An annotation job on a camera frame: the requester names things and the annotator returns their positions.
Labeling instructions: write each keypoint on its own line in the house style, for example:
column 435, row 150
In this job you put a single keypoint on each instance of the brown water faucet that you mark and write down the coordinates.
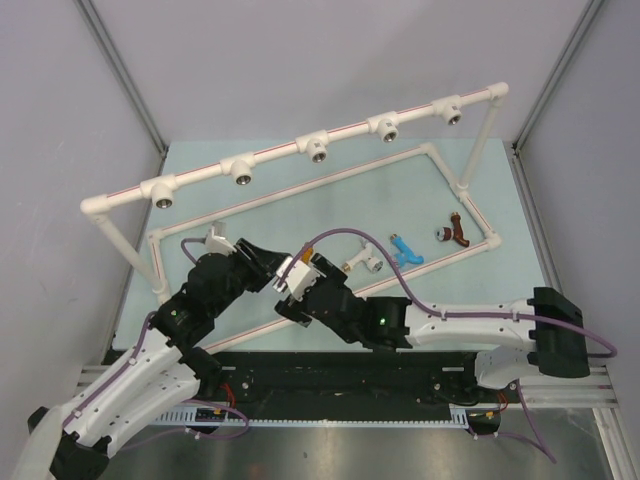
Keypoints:
column 454, row 232

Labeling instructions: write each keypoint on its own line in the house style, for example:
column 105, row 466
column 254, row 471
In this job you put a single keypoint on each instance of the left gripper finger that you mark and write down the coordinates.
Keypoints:
column 260, row 278
column 258, row 257

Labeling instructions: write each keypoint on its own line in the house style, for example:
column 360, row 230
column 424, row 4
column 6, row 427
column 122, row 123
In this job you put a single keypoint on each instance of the blue water faucet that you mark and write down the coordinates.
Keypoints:
column 404, row 255

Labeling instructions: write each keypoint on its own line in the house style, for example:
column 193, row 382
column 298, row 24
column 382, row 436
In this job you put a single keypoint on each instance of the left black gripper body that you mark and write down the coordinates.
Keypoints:
column 240, row 271

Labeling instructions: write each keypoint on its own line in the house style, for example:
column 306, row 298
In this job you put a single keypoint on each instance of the light blue table mat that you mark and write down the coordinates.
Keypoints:
column 409, row 198

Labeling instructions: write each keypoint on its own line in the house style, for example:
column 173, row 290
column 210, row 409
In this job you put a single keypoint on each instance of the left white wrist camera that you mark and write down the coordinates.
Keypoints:
column 216, row 241

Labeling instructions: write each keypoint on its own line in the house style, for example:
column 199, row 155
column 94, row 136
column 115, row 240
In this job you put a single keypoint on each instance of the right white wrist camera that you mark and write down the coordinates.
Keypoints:
column 300, row 278

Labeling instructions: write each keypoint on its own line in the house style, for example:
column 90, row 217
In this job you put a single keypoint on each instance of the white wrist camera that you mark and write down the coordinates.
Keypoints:
column 216, row 241
column 300, row 278

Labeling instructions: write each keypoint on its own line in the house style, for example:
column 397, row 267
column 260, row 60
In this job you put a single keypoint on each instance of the orange water faucet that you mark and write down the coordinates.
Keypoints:
column 307, row 252

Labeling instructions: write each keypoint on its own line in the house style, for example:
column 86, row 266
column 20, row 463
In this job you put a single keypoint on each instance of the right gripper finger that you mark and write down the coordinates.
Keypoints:
column 294, row 310
column 327, row 271

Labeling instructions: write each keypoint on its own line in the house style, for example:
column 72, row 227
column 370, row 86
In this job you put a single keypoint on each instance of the white PVC pipe frame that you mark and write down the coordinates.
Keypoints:
column 160, row 190

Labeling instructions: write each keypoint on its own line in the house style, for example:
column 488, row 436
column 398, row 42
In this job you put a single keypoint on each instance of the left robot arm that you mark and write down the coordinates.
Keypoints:
column 165, row 367

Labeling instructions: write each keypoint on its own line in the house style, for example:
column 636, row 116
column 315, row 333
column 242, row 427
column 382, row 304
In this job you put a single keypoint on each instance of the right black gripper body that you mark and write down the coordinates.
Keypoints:
column 349, row 337

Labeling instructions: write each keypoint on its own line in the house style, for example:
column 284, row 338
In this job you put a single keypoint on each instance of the white water faucet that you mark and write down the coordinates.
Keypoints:
column 366, row 257

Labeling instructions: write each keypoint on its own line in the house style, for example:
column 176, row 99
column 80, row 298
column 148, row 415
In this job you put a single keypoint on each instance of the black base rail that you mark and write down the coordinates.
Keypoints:
column 349, row 386

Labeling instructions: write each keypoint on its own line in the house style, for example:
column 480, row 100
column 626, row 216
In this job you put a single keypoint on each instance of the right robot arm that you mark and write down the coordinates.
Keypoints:
column 524, row 338

